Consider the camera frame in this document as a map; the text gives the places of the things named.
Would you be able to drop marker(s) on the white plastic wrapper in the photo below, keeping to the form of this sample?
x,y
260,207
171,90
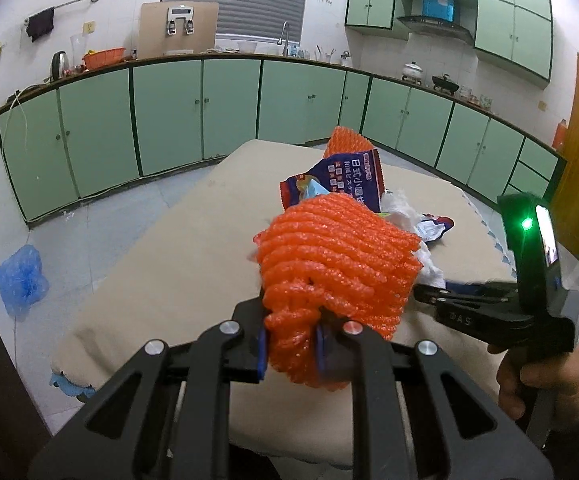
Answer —
x,y
399,210

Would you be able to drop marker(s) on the metal towel rail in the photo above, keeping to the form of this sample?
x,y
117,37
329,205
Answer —
x,y
74,4

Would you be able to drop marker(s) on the green kitchen cabinets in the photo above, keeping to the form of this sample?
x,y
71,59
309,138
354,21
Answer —
x,y
494,25
169,110

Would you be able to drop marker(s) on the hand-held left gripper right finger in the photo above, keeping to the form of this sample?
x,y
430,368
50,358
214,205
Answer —
x,y
320,355

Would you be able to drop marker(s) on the blue plastic bag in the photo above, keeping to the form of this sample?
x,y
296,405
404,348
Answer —
x,y
22,280

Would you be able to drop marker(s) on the blue snack packet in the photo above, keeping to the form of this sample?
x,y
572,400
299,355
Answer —
x,y
344,175

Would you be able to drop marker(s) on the orange bottle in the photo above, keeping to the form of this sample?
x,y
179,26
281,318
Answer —
x,y
561,135

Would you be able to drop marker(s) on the grey window blind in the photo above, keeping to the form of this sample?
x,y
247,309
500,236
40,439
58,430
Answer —
x,y
249,0

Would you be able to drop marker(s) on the green lower kitchen cabinets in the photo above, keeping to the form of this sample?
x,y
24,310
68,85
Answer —
x,y
169,110

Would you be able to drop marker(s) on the white cooking pot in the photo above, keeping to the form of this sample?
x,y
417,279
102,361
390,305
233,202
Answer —
x,y
413,71

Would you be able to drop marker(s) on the small torn snack wrapper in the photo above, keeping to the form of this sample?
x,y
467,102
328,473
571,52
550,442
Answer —
x,y
437,225

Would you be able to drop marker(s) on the green upper kitchen cabinets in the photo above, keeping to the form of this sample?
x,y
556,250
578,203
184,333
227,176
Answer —
x,y
494,25

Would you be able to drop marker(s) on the orange plastic basket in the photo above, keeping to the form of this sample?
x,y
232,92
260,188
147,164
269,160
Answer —
x,y
103,58

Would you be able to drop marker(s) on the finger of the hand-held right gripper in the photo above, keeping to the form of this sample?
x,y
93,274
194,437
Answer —
x,y
489,291

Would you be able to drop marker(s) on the steel kettle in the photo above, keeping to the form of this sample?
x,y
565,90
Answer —
x,y
59,66

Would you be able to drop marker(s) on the black wok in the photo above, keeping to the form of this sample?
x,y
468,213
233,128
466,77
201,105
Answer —
x,y
444,83

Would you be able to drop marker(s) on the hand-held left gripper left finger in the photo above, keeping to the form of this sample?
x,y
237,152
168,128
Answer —
x,y
261,355

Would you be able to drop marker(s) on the cardboard box with dispenser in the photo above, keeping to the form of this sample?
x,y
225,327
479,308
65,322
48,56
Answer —
x,y
154,35

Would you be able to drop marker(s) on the metal bracket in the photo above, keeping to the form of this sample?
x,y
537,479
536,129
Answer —
x,y
179,12

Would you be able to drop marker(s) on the dark towel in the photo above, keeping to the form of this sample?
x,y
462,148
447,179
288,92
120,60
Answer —
x,y
39,25

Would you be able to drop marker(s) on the kitchen faucet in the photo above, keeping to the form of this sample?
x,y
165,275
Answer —
x,y
284,35

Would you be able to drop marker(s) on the person's right hand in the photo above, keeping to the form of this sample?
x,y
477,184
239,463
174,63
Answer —
x,y
577,380

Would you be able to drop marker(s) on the range hood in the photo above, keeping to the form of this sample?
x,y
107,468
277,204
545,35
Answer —
x,y
437,27

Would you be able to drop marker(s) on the beige table cover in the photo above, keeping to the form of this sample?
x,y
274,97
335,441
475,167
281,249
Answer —
x,y
169,270

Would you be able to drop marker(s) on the row of glass jars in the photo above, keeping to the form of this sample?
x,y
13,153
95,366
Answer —
x,y
474,97

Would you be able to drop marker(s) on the orange foam fruit net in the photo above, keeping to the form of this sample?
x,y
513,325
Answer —
x,y
334,260
344,140

